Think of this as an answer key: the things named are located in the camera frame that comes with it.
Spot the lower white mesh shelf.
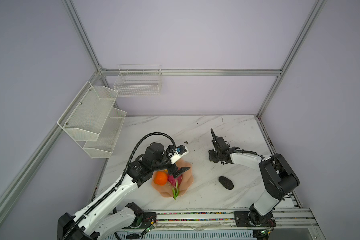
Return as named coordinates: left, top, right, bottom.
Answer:
left=83, top=108, right=127, bottom=159

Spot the pink fake dragon fruit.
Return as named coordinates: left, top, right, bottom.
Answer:
left=167, top=175, right=183, bottom=200

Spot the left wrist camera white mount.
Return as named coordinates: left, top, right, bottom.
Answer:
left=170, top=145, right=189, bottom=165

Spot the dark fake avocado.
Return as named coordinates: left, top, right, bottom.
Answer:
left=218, top=176, right=234, bottom=190
left=209, top=150, right=219, bottom=163

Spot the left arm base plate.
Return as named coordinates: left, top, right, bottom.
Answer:
left=129, top=212, right=157, bottom=229

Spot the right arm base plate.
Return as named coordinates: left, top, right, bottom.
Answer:
left=234, top=210, right=276, bottom=228

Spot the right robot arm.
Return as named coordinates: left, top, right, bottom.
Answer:
left=209, top=130, right=300, bottom=227

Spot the orange fake fruit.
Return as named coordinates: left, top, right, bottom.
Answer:
left=154, top=171, right=168, bottom=186

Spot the upper white mesh shelf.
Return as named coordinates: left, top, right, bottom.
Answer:
left=57, top=82, right=118, bottom=142

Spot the white wire basket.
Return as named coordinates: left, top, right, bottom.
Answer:
left=114, top=65, right=163, bottom=97

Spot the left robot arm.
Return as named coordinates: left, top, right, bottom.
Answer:
left=57, top=143, right=189, bottom=240

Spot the aluminium mounting rail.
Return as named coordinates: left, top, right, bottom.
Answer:
left=66, top=208, right=326, bottom=240

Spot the pink scalloped fruit bowl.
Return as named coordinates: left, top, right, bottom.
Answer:
left=151, top=159, right=194, bottom=198

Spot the white mesh shelf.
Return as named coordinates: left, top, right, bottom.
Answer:
left=57, top=82, right=118, bottom=142
left=83, top=108, right=127, bottom=159

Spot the black corrugated left cable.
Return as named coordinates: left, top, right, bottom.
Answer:
left=61, top=131, right=177, bottom=240

